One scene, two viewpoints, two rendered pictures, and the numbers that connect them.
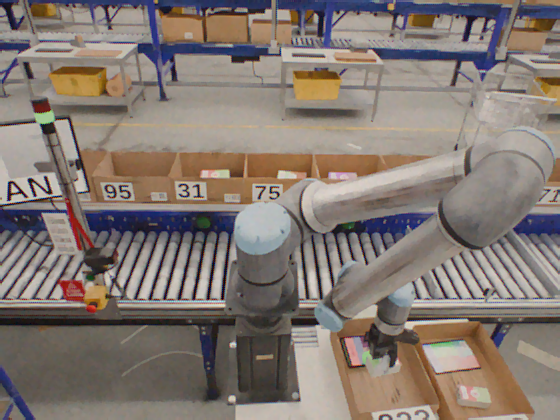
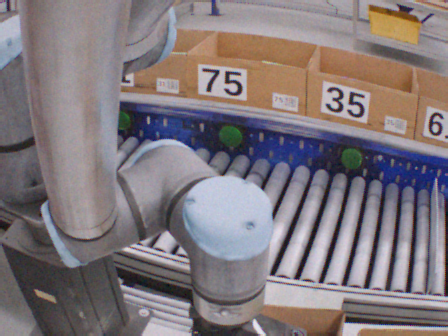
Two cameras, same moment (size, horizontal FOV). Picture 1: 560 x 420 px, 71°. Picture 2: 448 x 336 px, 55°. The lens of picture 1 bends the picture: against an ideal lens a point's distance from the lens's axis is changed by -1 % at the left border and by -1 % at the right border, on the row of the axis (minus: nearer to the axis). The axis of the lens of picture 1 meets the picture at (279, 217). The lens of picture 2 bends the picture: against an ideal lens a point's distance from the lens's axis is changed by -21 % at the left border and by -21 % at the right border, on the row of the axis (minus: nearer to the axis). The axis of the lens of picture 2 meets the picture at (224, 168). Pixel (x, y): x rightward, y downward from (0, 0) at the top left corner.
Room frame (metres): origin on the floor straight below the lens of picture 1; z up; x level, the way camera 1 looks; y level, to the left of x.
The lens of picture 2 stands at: (0.39, -0.50, 1.62)
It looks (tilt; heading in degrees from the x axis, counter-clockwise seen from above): 33 degrees down; 22
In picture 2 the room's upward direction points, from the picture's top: 1 degrees counter-clockwise
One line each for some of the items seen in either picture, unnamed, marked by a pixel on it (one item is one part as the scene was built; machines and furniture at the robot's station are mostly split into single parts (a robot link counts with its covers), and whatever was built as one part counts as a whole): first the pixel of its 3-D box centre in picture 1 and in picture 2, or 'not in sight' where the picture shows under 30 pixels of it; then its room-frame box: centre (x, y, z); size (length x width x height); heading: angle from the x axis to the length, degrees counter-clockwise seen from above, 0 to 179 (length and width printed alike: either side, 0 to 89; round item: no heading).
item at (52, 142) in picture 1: (84, 239); not in sight; (1.17, 0.75, 1.11); 0.12 x 0.05 x 0.88; 93
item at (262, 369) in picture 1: (262, 343); (68, 285); (0.87, 0.04, 0.91); 0.26 x 0.26 x 0.33; 5
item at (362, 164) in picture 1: (349, 179); (366, 89); (1.96, -0.39, 0.96); 0.39 x 0.29 x 0.17; 93
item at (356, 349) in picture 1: (370, 349); not in sight; (0.96, -0.37, 0.78); 0.19 x 0.14 x 0.02; 98
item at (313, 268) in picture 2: (348, 265); (327, 226); (1.50, -0.36, 0.72); 0.52 x 0.05 x 0.05; 3
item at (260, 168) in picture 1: (280, 178); (257, 68); (1.94, 0.01, 0.96); 0.39 x 0.29 x 0.17; 93
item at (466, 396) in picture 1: (472, 397); not in sight; (0.77, -0.71, 0.78); 0.10 x 0.06 x 0.05; 83
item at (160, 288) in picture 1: (167, 264); not in sight; (1.46, 0.55, 0.72); 0.52 x 0.05 x 0.05; 3
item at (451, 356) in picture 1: (449, 356); not in sight; (0.95, -0.69, 0.76); 0.19 x 0.14 x 0.02; 100
